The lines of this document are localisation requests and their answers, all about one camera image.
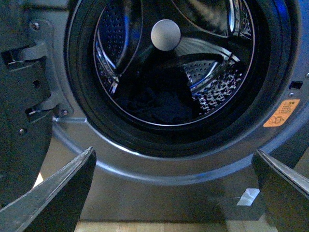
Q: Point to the open washing machine door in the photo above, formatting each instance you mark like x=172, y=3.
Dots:
x=32, y=82

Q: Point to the grey front-load washing machine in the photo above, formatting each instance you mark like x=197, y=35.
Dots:
x=242, y=58

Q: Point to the orange warning sticker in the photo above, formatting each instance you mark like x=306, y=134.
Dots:
x=282, y=113

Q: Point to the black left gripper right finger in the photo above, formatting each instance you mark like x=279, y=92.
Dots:
x=285, y=191

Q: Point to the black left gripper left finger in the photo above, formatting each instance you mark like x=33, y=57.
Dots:
x=55, y=205

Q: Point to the dark navy mesh garment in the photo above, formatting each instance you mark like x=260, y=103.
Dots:
x=159, y=97

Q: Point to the white tape piece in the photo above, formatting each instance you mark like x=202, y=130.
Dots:
x=248, y=197

